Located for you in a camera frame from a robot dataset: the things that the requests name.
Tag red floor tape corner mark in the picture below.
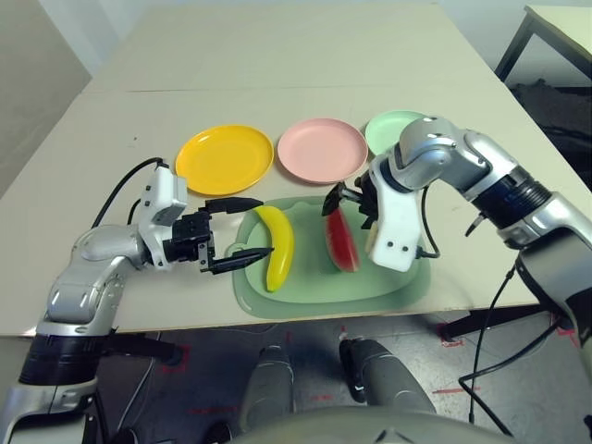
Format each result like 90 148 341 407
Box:
438 323 465 348

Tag grey robot leg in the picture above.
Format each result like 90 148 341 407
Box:
339 336 438 415
240 344 296 429

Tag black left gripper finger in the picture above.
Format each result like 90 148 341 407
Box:
204 197 265 215
207 248 276 275

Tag yellow plastic plate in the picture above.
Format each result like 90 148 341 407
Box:
175 124 275 196

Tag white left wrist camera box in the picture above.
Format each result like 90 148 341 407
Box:
137 166 189 269

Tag grey robot right leg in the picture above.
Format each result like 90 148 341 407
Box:
339 336 438 415

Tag black table base bar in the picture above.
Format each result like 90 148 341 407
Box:
99 332 184 365
442 307 556 341

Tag pink plastic plate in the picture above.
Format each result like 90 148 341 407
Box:
277 117 370 186

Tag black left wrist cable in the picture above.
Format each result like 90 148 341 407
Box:
91 157 167 228

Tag grey robot torso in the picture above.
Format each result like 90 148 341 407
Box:
230 406 514 444

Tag long black hanging cable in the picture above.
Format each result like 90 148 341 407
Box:
457 256 574 438

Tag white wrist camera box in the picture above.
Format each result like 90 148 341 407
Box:
137 166 189 269
367 154 423 272

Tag grey robot left leg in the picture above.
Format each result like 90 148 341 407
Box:
240 344 296 429

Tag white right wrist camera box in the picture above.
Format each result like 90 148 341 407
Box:
367 154 423 272

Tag mint green plastic plate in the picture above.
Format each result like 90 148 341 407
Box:
364 109 425 156

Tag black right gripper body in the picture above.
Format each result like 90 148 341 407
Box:
339 174 380 230

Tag red toy watermelon slice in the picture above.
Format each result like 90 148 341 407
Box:
326 206 361 274

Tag yellow toy banana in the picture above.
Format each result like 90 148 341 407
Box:
252 205 296 293

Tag beige side table black legs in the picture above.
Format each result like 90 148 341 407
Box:
493 4 592 92

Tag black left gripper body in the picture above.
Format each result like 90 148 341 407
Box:
164 210 216 274

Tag green cutting board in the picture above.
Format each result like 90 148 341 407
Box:
230 196 434 320

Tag black fabric heap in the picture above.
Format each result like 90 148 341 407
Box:
506 79 592 154

